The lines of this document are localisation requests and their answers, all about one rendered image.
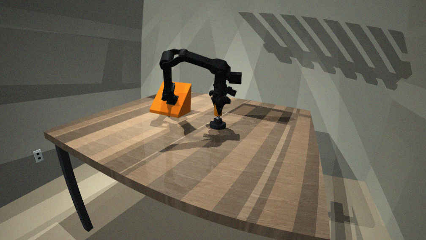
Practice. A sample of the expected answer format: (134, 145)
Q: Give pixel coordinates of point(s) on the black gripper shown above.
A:
(219, 98)

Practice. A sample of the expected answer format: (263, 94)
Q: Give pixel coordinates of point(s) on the dark grey round pedestal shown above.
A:
(217, 123)

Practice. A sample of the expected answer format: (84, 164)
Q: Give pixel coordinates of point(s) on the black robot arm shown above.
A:
(218, 67)

